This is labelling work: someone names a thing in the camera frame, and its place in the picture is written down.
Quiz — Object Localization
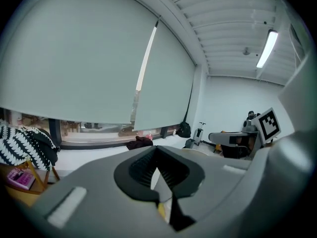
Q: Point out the large grey roller blind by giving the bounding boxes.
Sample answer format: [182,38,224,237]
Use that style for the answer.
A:
[0,0,160,125]

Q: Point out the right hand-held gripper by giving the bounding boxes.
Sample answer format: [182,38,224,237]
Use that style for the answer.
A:
[209,107,282,158]

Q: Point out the black backpack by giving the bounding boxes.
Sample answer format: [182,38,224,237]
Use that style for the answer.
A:
[177,120,192,138]

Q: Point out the wooden table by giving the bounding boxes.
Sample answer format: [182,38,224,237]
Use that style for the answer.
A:
[0,162,49,209]

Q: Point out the long ceiling lamp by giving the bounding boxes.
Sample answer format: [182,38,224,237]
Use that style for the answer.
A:
[256,28,279,69]

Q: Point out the grey trolley with handle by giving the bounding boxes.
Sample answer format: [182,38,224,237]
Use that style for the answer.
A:
[185,121,208,149]

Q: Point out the pink book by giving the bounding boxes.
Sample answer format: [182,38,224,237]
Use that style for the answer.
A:
[6,167,37,190]

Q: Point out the narrow grey roller blind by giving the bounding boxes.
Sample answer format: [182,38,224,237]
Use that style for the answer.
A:
[133,20,196,131]

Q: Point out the black-framed window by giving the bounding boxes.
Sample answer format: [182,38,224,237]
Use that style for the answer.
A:
[0,107,185,151]

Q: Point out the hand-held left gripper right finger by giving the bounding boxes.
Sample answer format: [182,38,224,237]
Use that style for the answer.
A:
[157,144,253,224]

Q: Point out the black-white patterned sofa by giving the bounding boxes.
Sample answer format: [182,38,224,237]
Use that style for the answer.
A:
[0,119,61,183]

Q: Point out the dark crumpled cloth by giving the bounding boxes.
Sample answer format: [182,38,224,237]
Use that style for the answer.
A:
[126,135,154,151]

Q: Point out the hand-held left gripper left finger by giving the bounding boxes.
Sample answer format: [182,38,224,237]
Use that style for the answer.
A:
[26,144,175,238]

